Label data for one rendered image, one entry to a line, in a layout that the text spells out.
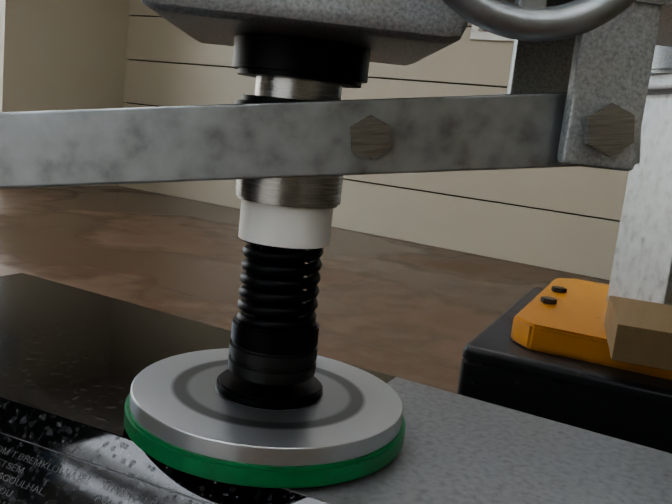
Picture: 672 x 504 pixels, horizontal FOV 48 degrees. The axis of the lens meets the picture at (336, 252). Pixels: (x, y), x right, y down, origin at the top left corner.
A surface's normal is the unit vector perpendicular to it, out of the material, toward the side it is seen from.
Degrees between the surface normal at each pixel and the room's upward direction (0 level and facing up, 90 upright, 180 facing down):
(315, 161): 90
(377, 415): 0
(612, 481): 0
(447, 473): 0
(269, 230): 90
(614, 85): 90
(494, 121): 90
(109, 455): 45
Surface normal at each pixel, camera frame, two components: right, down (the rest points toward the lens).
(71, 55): 0.85, 0.18
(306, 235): 0.50, 0.20
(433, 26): -0.01, 0.54
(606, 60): 0.04, 0.18
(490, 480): 0.11, -0.98
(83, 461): -0.21, -0.61
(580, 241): -0.52, 0.09
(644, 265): -0.99, -0.09
